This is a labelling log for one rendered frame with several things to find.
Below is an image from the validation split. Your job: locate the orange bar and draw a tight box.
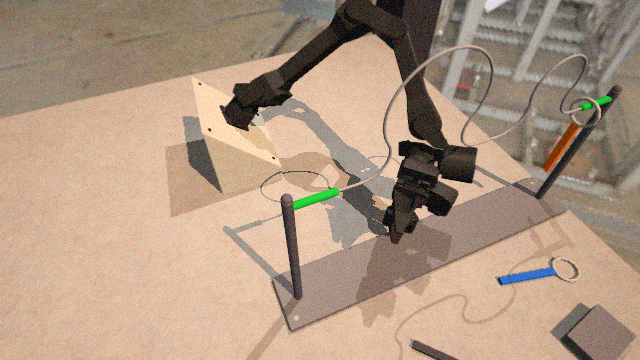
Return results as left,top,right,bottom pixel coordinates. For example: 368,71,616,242
542,97,601,172

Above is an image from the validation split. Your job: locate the blue bar with beige loop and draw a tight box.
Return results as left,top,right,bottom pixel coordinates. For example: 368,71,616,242
498,256,581,285

